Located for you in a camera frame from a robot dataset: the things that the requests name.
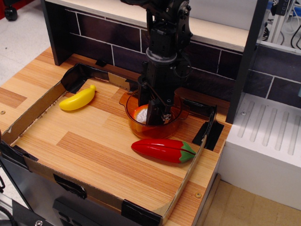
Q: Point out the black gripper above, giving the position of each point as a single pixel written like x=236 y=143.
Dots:
x=160 y=78

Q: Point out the orange transparent plastic pot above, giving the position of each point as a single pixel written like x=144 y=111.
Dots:
x=179 y=112

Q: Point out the white metal frame with cables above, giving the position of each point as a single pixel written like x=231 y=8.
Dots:
x=281 y=26

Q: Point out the dark grey left post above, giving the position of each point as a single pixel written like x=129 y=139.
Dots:
x=58 y=31

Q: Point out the dark grey vertical post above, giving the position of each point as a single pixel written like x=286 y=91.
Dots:
x=247 y=59

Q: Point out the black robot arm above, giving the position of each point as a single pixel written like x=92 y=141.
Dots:
x=167 y=24

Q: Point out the red toy chili pepper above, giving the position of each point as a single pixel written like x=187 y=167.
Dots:
x=170 y=150

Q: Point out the black bracket with screw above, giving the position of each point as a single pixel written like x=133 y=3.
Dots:
x=63 y=216

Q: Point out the black caster wheel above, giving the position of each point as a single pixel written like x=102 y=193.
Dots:
x=10 y=12

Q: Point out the white sink drainboard unit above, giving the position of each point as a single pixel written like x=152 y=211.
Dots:
x=262 y=153

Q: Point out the yellow toy banana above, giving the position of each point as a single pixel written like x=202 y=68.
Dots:
x=78 y=100

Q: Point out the cardboard fence with black tape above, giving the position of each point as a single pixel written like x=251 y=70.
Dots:
x=83 y=158

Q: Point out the light wooden shelf ledge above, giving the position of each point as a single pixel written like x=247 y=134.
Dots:
x=203 y=31

